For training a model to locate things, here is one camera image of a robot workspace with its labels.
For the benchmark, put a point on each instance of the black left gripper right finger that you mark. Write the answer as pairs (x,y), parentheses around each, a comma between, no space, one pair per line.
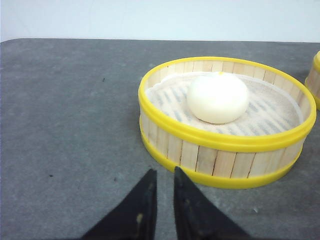
(196,217)

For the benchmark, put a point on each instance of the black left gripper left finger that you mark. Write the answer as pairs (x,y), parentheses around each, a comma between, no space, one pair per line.
(134,218)

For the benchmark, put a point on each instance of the bamboo steamer tray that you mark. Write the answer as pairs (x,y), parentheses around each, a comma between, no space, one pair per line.
(215,159)
(312,81)

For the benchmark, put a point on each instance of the white steamed bun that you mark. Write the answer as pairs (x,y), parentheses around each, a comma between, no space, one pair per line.
(218,98)

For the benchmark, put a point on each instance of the white steamer liner cloth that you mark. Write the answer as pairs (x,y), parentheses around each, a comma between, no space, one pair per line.
(271,110)

